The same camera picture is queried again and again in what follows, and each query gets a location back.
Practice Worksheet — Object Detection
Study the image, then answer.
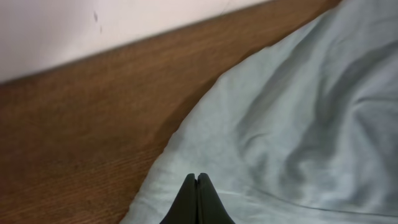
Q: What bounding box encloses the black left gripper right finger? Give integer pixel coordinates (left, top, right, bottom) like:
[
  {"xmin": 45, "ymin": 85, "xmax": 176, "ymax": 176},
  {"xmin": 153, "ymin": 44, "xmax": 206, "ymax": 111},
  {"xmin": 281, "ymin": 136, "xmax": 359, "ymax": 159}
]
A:
[{"xmin": 198, "ymin": 173, "xmax": 234, "ymax": 224}]

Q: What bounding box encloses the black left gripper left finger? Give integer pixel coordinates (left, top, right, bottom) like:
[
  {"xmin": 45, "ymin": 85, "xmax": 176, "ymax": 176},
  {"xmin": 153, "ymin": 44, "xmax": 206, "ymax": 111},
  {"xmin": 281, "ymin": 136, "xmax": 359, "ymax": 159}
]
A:
[{"xmin": 160, "ymin": 174, "xmax": 197, "ymax": 224}]

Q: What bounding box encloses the light teal t-shirt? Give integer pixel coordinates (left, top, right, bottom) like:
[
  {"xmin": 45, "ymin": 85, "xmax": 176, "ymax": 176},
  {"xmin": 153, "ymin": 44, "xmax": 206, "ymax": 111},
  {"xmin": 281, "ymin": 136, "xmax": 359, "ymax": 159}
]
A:
[{"xmin": 123, "ymin": 1, "xmax": 397, "ymax": 223}]

